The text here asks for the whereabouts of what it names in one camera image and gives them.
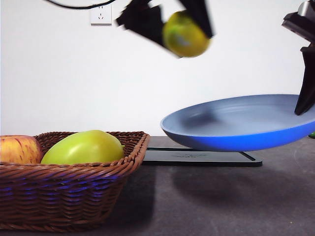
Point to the small green vegetable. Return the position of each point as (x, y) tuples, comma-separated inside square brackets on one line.
[(312, 134)]

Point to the yellow lemon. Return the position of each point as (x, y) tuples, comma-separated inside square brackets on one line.
[(184, 37)]

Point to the blue round plate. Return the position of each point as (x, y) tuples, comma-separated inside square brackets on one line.
[(246, 123)]

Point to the white wall socket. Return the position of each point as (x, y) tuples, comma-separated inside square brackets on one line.
[(101, 18)]

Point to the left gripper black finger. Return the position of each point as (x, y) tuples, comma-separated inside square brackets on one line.
[(200, 14), (145, 24)]

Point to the brown wicker basket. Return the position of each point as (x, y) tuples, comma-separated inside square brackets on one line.
[(61, 196)]

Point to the red yellow apple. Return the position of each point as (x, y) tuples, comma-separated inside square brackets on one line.
[(17, 150)]

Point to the green mango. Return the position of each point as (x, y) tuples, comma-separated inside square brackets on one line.
[(83, 150)]

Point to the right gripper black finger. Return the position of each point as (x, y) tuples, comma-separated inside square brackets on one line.
[(308, 81)]

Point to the black flat tray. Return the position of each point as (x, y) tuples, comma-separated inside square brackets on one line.
[(197, 159)]

